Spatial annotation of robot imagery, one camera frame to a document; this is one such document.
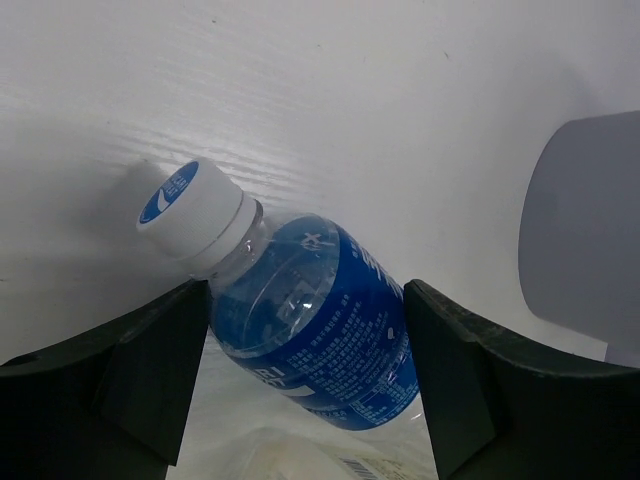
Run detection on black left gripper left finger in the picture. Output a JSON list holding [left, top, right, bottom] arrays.
[[1, 281, 209, 479]]

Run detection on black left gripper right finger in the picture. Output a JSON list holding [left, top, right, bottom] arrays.
[[404, 280, 639, 479]]

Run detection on large clear yellow label bottle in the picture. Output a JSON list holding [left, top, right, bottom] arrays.
[[242, 436, 438, 480]]

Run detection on blue label bottle sideways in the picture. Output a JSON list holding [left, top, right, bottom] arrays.
[[136, 159, 422, 432]]

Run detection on grey bin white rim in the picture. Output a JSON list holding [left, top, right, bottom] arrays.
[[518, 111, 639, 367]]

